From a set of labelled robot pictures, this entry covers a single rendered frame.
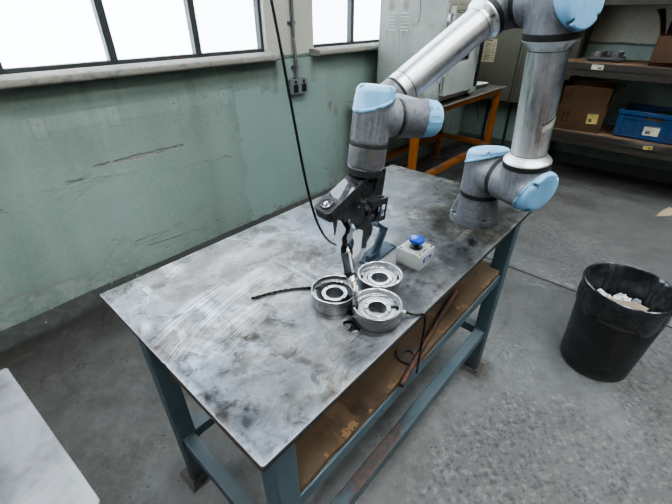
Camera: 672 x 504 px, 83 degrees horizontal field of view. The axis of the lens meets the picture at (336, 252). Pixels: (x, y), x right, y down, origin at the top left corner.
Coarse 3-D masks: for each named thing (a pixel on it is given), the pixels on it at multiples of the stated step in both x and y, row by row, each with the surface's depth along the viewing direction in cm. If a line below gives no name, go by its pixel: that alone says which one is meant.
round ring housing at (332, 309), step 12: (324, 276) 88; (336, 276) 88; (312, 288) 84; (324, 288) 86; (336, 288) 87; (312, 300) 84; (336, 300) 82; (348, 300) 81; (324, 312) 83; (336, 312) 81; (348, 312) 83
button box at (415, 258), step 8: (408, 240) 101; (400, 248) 98; (408, 248) 98; (416, 248) 97; (424, 248) 98; (432, 248) 98; (400, 256) 98; (408, 256) 97; (416, 256) 95; (424, 256) 96; (432, 256) 100; (408, 264) 98; (416, 264) 96; (424, 264) 98
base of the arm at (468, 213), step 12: (456, 204) 119; (468, 204) 114; (480, 204) 113; (492, 204) 113; (456, 216) 118; (468, 216) 115; (480, 216) 114; (492, 216) 114; (468, 228) 116; (480, 228) 115
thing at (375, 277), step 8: (368, 264) 93; (376, 264) 94; (384, 264) 93; (392, 264) 92; (360, 272) 91; (376, 272) 91; (384, 272) 91; (392, 272) 92; (400, 272) 90; (360, 280) 87; (368, 280) 89; (376, 280) 93; (384, 280) 92; (400, 280) 87; (360, 288) 88; (368, 288) 86; (384, 288) 85; (392, 288) 86
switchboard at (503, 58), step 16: (512, 32) 368; (496, 48) 383; (512, 48) 373; (576, 48) 340; (480, 64) 398; (496, 64) 388; (512, 64) 379; (480, 80) 405; (496, 80) 394; (512, 80) 384; (512, 96) 391
